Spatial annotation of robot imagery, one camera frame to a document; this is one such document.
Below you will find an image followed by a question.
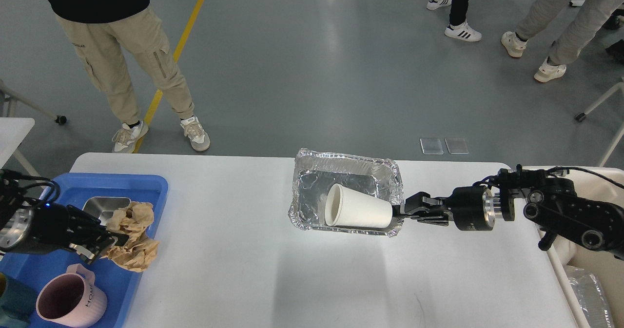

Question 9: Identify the pink ribbed mug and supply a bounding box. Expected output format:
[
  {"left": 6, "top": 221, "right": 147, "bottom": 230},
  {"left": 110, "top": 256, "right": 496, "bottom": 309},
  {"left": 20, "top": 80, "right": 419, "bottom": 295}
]
[{"left": 36, "top": 264, "right": 108, "bottom": 328}]

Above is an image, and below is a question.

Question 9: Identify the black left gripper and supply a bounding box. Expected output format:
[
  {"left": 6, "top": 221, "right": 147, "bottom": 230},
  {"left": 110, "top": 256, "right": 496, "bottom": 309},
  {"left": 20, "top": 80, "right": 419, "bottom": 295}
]
[{"left": 0, "top": 204, "right": 129, "bottom": 264}]

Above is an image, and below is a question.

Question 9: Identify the white chair frame right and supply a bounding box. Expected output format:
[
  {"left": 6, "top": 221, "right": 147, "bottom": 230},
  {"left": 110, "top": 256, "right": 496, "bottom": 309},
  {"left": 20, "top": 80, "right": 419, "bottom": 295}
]
[{"left": 574, "top": 77, "right": 624, "bottom": 168}]

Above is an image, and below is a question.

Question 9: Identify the aluminium foil tray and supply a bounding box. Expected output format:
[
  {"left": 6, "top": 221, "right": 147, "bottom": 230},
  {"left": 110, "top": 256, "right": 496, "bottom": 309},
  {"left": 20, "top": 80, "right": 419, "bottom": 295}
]
[{"left": 288, "top": 148, "right": 404, "bottom": 237}]

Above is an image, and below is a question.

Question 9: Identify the person in grey trousers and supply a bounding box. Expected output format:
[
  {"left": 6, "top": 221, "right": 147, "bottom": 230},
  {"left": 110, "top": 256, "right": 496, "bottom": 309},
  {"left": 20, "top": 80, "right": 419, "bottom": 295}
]
[{"left": 501, "top": 0, "right": 624, "bottom": 83}]

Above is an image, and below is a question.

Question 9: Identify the person in black trousers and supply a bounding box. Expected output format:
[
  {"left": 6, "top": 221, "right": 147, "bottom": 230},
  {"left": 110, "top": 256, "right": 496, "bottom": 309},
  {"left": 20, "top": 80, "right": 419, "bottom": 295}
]
[{"left": 427, "top": 0, "right": 482, "bottom": 43}]

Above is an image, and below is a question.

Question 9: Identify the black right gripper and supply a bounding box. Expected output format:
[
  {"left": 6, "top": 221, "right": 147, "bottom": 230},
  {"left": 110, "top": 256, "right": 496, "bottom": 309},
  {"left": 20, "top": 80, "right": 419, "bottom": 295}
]
[{"left": 393, "top": 186, "right": 515, "bottom": 231}]

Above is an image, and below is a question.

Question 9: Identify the brown paper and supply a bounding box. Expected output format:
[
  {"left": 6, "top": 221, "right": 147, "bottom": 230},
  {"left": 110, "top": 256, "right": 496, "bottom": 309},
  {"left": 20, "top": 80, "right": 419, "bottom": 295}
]
[{"left": 102, "top": 201, "right": 159, "bottom": 272}]

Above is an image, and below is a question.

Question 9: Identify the foil tray inside bin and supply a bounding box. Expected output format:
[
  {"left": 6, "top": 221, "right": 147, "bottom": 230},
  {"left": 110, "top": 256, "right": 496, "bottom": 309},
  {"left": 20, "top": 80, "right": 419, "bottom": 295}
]
[{"left": 565, "top": 265, "right": 615, "bottom": 328}]

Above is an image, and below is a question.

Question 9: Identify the white cup inside bin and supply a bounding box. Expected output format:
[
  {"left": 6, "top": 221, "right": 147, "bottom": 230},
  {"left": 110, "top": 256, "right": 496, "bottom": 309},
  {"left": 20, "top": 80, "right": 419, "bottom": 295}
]
[{"left": 552, "top": 237, "right": 578, "bottom": 266}]

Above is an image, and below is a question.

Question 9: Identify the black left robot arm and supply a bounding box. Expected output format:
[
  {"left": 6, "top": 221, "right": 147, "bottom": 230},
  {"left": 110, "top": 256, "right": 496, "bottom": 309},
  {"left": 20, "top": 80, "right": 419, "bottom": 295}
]
[{"left": 0, "top": 170, "right": 129, "bottom": 264}]

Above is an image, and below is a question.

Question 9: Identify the beige plastic bin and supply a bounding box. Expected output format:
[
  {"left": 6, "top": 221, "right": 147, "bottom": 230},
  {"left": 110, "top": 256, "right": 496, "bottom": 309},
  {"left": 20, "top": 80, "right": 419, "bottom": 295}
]
[{"left": 546, "top": 171, "right": 624, "bottom": 328}]

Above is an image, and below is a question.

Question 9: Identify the teal object at corner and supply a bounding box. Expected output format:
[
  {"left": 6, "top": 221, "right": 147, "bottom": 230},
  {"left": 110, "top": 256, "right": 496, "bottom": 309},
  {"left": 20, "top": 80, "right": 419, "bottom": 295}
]
[{"left": 0, "top": 273, "right": 38, "bottom": 328}]

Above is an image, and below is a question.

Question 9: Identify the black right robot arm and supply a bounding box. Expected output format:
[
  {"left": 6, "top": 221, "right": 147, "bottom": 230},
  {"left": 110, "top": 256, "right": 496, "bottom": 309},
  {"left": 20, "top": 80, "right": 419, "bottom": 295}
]
[{"left": 392, "top": 165, "right": 624, "bottom": 260}]

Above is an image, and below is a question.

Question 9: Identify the blue plastic tray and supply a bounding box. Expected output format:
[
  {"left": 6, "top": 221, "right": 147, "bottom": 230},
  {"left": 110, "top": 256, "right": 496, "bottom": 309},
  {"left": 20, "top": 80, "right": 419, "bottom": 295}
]
[{"left": 0, "top": 173, "right": 169, "bottom": 328}]

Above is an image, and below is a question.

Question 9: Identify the white paper cup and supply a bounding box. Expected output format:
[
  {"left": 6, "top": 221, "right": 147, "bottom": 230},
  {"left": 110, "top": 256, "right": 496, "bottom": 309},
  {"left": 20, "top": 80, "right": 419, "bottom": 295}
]
[{"left": 325, "top": 184, "right": 393, "bottom": 229}]

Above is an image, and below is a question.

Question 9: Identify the white side table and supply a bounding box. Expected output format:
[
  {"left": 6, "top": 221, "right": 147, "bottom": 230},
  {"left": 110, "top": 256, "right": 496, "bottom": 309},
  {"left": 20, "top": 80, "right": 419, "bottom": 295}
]
[{"left": 0, "top": 117, "right": 40, "bottom": 175}]

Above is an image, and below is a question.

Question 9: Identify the stainless steel rectangular container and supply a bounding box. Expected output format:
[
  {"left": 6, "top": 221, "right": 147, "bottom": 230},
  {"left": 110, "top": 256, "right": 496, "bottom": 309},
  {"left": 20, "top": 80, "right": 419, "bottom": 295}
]
[{"left": 82, "top": 196, "right": 131, "bottom": 226}]

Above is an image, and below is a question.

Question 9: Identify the person in black sweater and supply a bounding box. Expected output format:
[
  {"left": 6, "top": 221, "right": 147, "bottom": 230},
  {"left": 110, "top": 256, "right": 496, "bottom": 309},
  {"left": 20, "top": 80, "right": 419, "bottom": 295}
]
[{"left": 47, "top": 0, "right": 210, "bottom": 153}]

